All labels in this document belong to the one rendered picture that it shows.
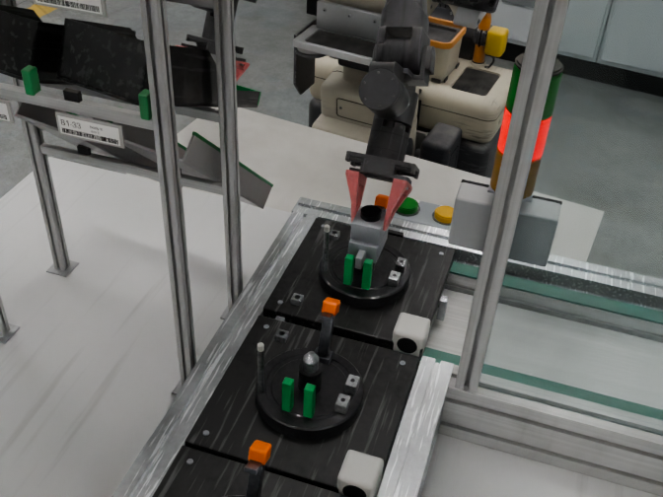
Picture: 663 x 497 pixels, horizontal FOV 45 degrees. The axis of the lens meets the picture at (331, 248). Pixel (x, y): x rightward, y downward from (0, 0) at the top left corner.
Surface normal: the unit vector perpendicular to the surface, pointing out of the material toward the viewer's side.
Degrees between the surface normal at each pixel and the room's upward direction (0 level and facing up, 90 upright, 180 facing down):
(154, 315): 0
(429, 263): 0
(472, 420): 90
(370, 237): 91
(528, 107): 90
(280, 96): 0
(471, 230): 90
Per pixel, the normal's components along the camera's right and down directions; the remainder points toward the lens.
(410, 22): -0.31, -0.08
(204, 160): 0.88, 0.33
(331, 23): -0.43, 0.54
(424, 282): 0.04, -0.78
